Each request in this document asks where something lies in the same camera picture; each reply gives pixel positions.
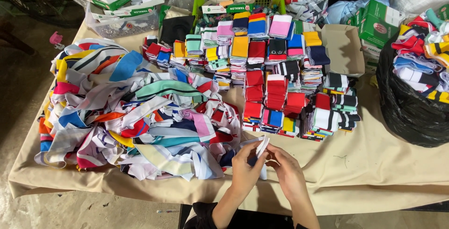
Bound white fabric strip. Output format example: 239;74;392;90
240;135;271;180

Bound bicycle wheel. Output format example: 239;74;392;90
0;0;87;28

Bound colourful strips in black bag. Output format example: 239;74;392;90
391;8;449;104

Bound pink plastic tool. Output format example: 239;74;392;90
49;31;66;50

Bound light blue cloth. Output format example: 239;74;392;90
324;0;391;25

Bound white cardboard box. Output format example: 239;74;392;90
361;40;382;74

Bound black folded fabric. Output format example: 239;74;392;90
159;15;196;48

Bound clear plastic container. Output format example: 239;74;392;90
85;2;160;39

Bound green box corner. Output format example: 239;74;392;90
436;4;449;21

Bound person's black top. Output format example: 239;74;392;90
183;202;309;229

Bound large green cardboard box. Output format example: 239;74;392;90
358;0;405;49

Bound person's right hand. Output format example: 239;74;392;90
265;143;308;206

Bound heap of loose colourful strips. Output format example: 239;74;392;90
34;38;243;182

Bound small green cardboard box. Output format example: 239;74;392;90
345;7;366;26

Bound black plastic bag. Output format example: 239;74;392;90
376;33;449;148

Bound person's left hand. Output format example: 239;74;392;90
230;139;271;197

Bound white box with green label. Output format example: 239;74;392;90
201;2;255;15

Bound stacks of folded colourful strips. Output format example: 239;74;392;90
142;11;362;142

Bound beige tablecloth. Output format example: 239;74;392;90
8;18;449;218

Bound open brown cardboard box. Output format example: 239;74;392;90
321;23;366;78

